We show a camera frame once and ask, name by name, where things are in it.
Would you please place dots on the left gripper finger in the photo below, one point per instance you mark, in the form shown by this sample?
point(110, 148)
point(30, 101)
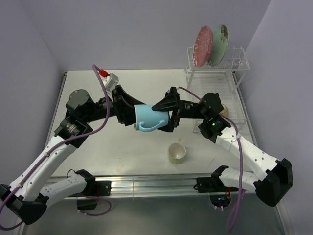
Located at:
point(126, 115)
point(120, 97)

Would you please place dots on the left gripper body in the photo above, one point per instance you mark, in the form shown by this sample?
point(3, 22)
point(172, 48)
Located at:
point(100, 108)

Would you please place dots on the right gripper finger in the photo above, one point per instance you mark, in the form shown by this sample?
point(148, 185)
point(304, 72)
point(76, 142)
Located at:
point(171, 101)
point(173, 122)

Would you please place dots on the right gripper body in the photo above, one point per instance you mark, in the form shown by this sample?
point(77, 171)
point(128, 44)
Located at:
point(190, 110)

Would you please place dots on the blue mug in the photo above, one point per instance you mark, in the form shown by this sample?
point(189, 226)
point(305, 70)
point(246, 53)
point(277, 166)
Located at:
point(148, 120)

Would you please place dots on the yellow mug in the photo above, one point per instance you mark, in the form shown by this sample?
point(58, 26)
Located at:
point(176, 152)

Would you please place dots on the beige bowl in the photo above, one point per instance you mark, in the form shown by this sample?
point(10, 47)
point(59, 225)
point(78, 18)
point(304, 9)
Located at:
point(225, 111)

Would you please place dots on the pink polka dot plate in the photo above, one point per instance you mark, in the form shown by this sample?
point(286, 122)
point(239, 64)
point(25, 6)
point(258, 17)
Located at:
point(202, 46)

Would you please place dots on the green floral plate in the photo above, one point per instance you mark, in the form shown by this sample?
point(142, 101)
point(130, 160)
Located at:
point(220, 45)

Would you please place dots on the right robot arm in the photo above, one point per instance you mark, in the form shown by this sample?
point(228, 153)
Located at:
point(268, 177)

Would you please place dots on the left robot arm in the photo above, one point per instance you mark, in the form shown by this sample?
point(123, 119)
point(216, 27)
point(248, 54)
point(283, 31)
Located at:
point(68, 137)

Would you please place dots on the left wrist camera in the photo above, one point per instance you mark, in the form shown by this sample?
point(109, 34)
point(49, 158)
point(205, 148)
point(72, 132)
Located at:
point(109, 80)

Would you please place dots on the white wire dish rack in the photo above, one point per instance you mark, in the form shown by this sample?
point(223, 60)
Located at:
point(223, 79)

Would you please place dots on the aluminium rail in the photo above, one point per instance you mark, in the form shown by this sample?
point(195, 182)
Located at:
point(146, 186)

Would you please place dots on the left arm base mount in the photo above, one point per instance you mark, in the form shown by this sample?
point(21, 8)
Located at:
point(93, 196)

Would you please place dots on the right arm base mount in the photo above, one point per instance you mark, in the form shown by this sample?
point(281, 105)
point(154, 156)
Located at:
point(219, 194)

